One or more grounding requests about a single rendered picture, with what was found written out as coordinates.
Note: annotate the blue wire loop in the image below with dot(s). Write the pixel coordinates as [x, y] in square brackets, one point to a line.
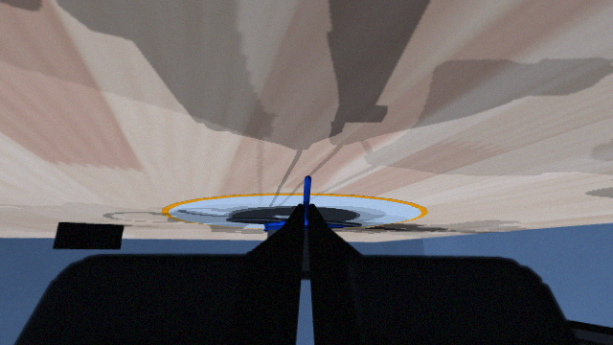
[276, 225]

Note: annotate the orange painted ring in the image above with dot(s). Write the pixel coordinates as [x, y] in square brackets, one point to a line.
[165, 210]

